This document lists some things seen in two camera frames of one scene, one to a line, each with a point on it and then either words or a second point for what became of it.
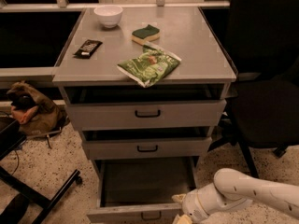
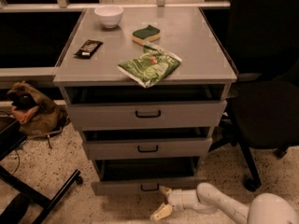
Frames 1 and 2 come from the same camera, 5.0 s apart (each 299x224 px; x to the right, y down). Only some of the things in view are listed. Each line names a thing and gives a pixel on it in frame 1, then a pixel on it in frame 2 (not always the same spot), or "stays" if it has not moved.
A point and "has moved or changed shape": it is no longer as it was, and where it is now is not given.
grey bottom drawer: [141, 190] has moved or changed shape
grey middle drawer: [146, 147] stays
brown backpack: [43, 120] stays
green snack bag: [151, 65] stays
